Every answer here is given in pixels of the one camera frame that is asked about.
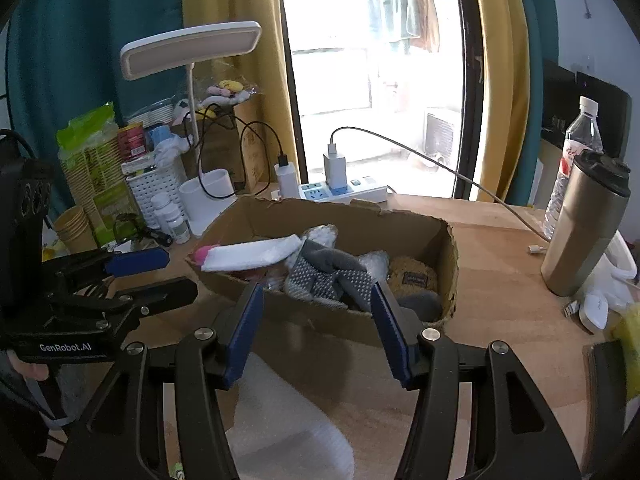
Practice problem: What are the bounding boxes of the light blue hanging towel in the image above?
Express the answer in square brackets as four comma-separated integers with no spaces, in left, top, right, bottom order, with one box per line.
[365,0,421,41]

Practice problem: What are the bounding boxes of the stack of brown paper cups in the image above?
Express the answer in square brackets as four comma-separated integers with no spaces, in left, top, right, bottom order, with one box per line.
[52,206,101,253]

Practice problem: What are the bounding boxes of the white wrap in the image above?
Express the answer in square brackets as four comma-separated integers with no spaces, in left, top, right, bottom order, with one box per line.
[357,251,392,286]

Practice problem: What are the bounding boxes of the white power strip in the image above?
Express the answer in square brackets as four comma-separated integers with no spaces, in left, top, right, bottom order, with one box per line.
[299,177,390,204]

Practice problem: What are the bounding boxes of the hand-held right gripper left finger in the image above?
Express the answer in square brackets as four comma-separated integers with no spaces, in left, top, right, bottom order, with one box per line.
[52,282,264,480]

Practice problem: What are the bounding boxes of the brown paper bag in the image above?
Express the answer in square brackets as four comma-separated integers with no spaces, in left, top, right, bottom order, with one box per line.
[182,102,266,196]

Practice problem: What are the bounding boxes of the green packet of paper cups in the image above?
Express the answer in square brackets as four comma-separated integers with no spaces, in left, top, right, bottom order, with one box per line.
[56,102,143,246]

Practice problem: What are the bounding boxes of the red can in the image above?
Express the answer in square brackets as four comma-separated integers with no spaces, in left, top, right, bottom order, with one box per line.
[117,125,151,161]

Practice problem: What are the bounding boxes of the bag of small plush toys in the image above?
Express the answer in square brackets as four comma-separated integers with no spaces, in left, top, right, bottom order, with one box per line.
[192,72,263,121]

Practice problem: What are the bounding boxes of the yellow tissue pack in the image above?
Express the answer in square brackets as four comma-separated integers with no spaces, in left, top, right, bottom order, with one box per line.
[607,305,640,356]

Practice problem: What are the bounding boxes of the teal curtain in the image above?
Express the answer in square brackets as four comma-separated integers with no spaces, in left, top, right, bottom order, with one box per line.
[7,0,193,211]
[515,0,561,201]

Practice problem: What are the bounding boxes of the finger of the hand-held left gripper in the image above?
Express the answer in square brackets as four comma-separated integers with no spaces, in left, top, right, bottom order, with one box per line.
[42,247,170,288]
[75,276,198,317]

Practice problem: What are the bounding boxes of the black charging cable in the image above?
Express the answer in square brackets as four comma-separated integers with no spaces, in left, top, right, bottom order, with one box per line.
[196,109,292,197]

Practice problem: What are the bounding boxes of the brown plush pouch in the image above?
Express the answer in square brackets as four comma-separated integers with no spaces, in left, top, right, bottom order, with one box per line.
[387,256,441,297]

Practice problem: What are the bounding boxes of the brown cardboard box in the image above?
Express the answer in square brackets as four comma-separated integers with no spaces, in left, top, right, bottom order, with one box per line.
[185,195,460,348]

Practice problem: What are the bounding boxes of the grey dotted glove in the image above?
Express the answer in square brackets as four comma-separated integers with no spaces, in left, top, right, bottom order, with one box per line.
[284,239,375,311]

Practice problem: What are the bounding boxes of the steel tumbler with black lid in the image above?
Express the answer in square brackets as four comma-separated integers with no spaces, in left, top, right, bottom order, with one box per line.
[540,149,632,297]

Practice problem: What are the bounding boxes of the clear plastic water bottle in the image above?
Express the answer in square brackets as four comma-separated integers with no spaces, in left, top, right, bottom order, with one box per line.
[542,96,603,241]

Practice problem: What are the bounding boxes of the white desk lamp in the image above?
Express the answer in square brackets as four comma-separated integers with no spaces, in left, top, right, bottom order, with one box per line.
[120,21,263,238]

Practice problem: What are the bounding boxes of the black computer monitor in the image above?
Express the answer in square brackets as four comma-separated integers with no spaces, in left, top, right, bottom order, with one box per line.
[575,72,633,158]
[542,57,581,146]

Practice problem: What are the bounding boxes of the grey charging cable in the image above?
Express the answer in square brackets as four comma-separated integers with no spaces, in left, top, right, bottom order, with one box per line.
[327,127,549,257]

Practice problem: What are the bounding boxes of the stack of disposable bowls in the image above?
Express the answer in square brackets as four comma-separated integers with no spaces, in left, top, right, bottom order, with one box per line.
[127,100,176,128]

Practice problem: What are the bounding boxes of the pink and white cloth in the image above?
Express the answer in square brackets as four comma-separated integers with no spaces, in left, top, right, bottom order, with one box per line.
[192,235,303,273]

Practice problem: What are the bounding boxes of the plain grey soft cloth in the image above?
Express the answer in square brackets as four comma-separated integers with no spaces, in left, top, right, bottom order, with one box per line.
[397,294,443,322]

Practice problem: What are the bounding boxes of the small white round device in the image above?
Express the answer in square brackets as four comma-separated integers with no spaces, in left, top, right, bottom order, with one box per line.
[575,292,611,335]

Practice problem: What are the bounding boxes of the beige hanging towel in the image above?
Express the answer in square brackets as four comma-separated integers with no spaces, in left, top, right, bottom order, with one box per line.
[410,0,442,53]

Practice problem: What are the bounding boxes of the white lidded container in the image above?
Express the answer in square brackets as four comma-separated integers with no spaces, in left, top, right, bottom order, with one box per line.
[595,230,640,311]

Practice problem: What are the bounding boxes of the white and blue plastic bag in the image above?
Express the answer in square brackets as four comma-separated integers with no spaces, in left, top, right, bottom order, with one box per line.
[150,125,193,166]

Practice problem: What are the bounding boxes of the dark door frame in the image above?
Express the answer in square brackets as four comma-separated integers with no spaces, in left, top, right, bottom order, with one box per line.
[452,0,486,201]

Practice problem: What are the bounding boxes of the white perforated basket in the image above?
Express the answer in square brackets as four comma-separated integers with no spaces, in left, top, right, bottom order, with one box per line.
[125,160,188,226]

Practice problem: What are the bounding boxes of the white charger with black plug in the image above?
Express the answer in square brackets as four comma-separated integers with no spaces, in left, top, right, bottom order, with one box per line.
[275,154,299,200]

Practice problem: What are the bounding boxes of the person's left hand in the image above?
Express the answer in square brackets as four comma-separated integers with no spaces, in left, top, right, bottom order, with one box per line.
[14,362,51,382]

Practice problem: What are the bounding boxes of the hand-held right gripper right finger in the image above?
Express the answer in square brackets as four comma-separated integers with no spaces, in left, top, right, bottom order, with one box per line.
[371,280,583,480]

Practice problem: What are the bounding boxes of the black notebook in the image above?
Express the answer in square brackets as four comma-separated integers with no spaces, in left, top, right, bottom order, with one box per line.
[585,340,636,466]

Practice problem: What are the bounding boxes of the white balcony appliance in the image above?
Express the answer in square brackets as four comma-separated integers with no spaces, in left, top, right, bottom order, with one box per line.
[422,107,463,161]

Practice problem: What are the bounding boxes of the bag of cotton swabs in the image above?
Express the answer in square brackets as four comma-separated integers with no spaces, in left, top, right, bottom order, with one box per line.
[302,225,340,251]

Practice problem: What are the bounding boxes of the black eyeglasses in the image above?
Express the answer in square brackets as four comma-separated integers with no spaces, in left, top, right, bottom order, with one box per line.
[114,214,173,247]

